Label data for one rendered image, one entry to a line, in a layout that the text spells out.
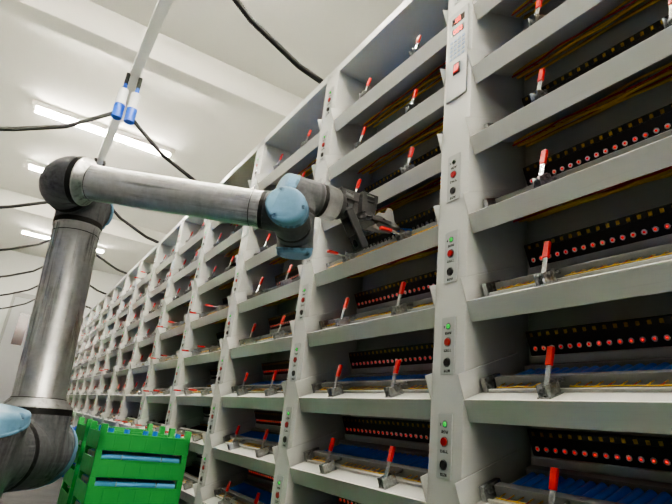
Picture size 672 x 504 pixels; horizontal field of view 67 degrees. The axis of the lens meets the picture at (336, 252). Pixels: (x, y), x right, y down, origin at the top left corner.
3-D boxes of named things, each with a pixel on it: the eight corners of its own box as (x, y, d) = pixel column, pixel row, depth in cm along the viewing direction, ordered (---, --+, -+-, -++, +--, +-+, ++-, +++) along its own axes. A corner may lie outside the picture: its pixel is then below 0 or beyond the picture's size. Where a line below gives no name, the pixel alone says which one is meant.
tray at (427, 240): (443, 243, 122) (433, 205, 123) (316, 287, 172) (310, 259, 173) (497, 235, 133) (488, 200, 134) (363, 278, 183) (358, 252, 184)
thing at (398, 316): (439, 327, 115) (425, 267, 117) (309, 347, 165) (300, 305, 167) (497, 311, 127) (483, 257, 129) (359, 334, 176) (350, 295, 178)
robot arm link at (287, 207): (26, 139, 119) (312, 182, 113) (56, 166, 130) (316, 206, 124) (6, 182, 115) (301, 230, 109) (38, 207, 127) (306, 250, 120)
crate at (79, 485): (82, 505, 157) (89, 477, 160) (72, 494, 173) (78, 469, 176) (178, 507, 172) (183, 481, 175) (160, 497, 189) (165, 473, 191)
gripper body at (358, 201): (380, 196, 143) (345, 184, 137) (379, 225, 141) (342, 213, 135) (365, 205, 149) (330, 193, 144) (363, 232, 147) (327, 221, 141)
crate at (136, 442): (96, 449, 162) (102, 423, 165) (85, 444, 178) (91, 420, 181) (187, 456, 178) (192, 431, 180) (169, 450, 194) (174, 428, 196)
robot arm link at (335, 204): (329, 211, 132) (310, 221, 139) (344, 216, 134) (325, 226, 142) (331, 180, 134) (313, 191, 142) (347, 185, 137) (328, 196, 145)
